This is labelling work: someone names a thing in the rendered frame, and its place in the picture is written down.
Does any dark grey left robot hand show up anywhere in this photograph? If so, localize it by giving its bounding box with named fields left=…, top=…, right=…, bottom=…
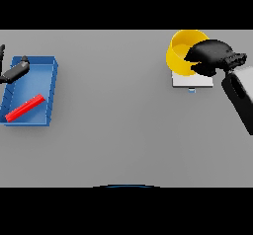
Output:
left=0, top=43, right=31, bottom=85

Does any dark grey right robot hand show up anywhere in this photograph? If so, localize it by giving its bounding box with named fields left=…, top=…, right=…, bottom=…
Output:
left=183, top=39, right=248, bottom=78

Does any yellow bowl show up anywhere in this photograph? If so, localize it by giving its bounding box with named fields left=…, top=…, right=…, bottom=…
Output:
left=165, top=29, right=211, bottom=77

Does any pale square measuring scale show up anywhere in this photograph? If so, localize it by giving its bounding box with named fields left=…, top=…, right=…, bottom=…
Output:
left=171, top=68, right=214, bottom=94

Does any red beaker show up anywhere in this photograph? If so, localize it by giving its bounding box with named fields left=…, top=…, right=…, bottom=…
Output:
left=4, top=93, right=46, bottom=123

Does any blue tray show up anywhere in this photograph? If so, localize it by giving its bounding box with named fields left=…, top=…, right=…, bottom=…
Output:
left=0, top=55, right=59, bottom=127

